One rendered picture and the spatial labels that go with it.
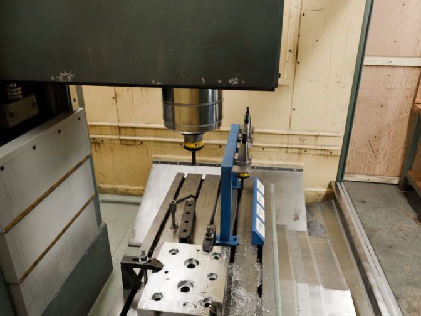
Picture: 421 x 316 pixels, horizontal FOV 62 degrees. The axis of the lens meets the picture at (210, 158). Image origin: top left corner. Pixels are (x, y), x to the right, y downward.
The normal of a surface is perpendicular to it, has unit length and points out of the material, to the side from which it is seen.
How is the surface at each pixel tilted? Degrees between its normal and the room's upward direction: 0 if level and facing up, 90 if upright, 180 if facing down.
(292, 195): 24
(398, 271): 0
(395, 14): 90
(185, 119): 90
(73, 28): 90
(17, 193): 91
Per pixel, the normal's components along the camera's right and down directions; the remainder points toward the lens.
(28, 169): 0.99, 0.06
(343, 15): -0.13, 0.40
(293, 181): -0.05, -0.66
